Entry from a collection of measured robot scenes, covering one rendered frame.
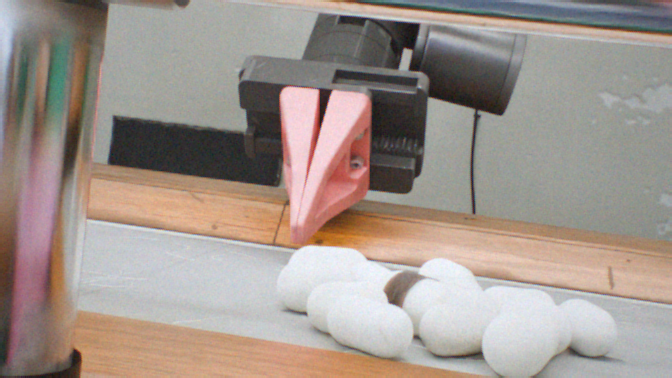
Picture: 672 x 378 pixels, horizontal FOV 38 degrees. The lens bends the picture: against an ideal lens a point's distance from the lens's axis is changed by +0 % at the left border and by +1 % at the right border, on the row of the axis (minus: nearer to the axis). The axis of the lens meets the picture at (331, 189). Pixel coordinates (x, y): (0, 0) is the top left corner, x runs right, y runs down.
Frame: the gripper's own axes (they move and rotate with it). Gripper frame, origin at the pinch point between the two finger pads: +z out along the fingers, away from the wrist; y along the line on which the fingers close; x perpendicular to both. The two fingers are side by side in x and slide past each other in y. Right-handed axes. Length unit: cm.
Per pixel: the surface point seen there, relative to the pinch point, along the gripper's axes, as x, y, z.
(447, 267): -2.9, 7.5, 4.4
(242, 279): -1.4, -1.4, 5.4
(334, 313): -8.5, 4.2, 12.4
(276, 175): 128, -42, -142
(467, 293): -5.9, 8.4, 8.4
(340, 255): -3.5, 3.0, 5.1
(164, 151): 124, -71, -142
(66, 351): -20.7, 2.2, 24.1
